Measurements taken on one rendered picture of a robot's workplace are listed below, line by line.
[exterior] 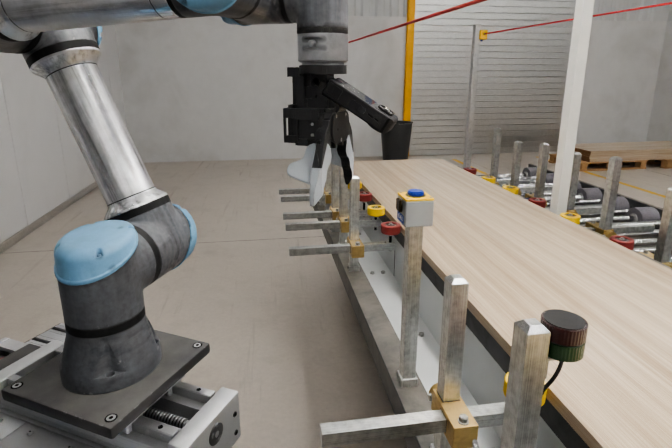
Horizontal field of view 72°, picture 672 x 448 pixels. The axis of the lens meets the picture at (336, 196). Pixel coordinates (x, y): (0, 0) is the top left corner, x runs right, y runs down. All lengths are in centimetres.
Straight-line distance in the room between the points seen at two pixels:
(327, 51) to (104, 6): 29
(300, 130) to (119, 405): 48
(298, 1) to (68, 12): 30
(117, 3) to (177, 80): 762
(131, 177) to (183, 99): 742
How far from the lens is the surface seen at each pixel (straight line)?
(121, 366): 82
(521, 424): 78
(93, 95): 90
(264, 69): 817
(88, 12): 71
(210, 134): 829
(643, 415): 109
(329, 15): 69
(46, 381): 90
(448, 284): 93
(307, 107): 71
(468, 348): 145
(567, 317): 75
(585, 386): 112
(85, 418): 80
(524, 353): 71
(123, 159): 88
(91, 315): 79
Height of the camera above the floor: 151
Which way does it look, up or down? 15 degrees down
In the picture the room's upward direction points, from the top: straight up
